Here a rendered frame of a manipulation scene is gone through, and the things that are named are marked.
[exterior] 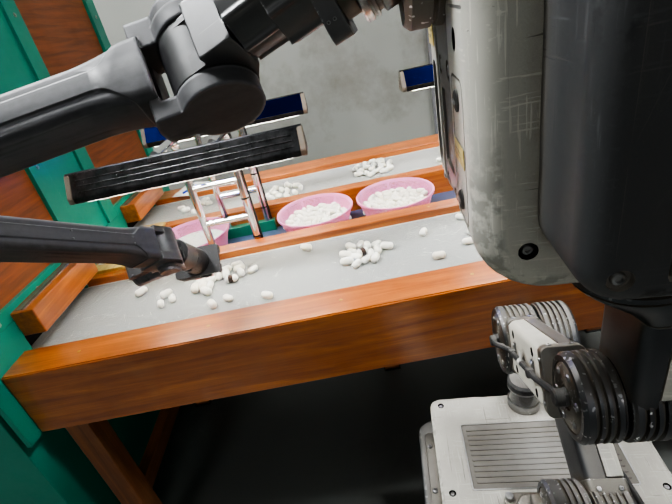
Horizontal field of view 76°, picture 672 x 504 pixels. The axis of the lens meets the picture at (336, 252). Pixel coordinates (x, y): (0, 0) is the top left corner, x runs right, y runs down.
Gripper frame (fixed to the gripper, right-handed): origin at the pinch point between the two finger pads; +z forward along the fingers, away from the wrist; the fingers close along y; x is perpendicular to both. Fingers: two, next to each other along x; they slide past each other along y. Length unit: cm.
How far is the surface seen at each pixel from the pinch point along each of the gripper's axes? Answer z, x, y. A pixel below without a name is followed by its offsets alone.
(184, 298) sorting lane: 14.1, 3.7, 14.1
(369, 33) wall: 137, -156, -67
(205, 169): -1.6, -24.5, -2.1
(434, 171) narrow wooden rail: 54, -31, -68
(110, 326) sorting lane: 8.6, 8.1, 32.3
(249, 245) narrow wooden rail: 28.1, -10.9, -2.2
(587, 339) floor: 88, 41, -118
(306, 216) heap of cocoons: 44, -21, -19
